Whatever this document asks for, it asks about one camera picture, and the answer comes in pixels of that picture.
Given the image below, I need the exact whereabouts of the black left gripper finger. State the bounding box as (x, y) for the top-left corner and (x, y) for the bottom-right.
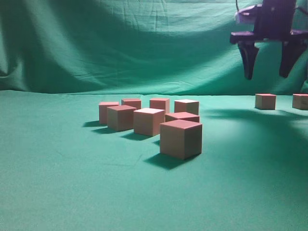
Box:
(238, 42), (259, 80)

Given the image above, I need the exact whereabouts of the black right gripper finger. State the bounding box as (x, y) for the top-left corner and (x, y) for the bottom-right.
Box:
(279, 41), (306, 78)

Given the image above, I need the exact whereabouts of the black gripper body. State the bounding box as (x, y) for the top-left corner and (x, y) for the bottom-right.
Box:
(230, 0), (308, 44)

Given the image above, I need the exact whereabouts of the pink cube column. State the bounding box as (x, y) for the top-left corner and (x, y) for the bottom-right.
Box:
(133, 108), (165, 137)
(255, 93), (277, 110)
(292, 94), (308, 110)
(160, 119), (203, 160)

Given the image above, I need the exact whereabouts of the pink cube moved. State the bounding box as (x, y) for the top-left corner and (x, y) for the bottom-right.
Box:
(99, 102), (119, 124)
(107, 105), (136, 131)
(174, 99), (200, 115)
(121, 98), (141, 110)
(150, 98), (170, 114)

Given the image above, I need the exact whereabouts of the pink cube column second-far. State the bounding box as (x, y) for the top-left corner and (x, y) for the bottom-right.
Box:
(165, 112), (200, 123)

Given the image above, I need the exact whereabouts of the green cloth backdrop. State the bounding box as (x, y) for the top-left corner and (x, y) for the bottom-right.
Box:
(0, 0), (308, 231)

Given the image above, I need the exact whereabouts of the black cable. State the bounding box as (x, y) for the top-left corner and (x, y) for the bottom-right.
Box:
(295, 4), (308, 16)

